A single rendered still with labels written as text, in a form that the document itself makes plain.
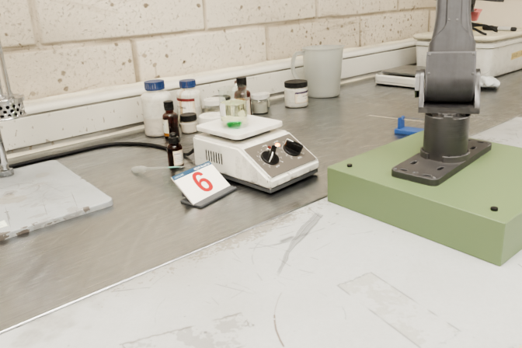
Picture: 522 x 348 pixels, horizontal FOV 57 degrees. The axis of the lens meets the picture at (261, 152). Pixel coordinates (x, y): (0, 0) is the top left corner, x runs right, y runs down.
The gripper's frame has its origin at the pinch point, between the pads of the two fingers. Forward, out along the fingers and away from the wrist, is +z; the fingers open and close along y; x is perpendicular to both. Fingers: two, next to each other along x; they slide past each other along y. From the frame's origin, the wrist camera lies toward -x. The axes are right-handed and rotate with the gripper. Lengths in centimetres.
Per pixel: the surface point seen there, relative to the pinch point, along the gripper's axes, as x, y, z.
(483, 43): 17, -18, 45
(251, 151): 0, -27, -69
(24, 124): 51, -34, -91
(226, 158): 4, -30, -71
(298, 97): 35, -33, -22
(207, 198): -1, -34, -78
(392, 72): 34.2, -29.1, 20.5
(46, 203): 16, -36, -98
